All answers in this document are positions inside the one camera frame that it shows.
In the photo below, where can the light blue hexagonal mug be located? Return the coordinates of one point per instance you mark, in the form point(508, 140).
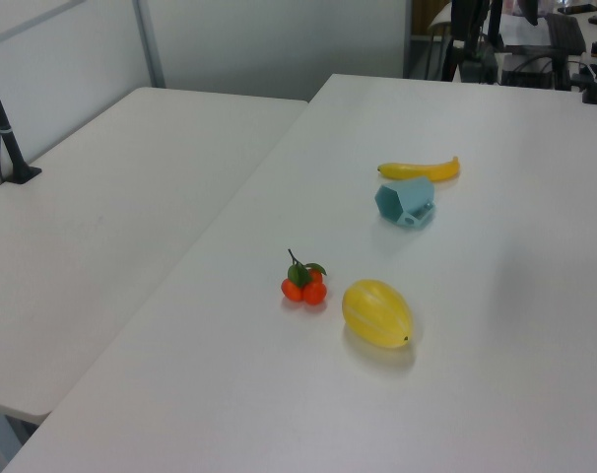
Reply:
point(412, 194)

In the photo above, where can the yellow toy banana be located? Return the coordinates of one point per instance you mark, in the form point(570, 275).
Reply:
point(426, 171)

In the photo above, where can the black equipment box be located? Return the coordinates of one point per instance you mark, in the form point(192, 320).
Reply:
point(530, 74)

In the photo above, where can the orange tangerine cluster with leaves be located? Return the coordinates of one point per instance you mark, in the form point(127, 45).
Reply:
point(314, 293)

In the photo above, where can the grey metal partition post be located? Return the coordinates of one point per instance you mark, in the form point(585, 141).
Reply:
point(151, 49)

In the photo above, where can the white adjacent table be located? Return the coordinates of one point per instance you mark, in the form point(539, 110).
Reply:
point(106, 222)

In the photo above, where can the black camera pole with base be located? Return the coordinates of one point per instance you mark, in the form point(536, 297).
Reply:
point(8, 143)

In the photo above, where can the yellow toy melon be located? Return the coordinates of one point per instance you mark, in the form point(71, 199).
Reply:
point(377, 313)

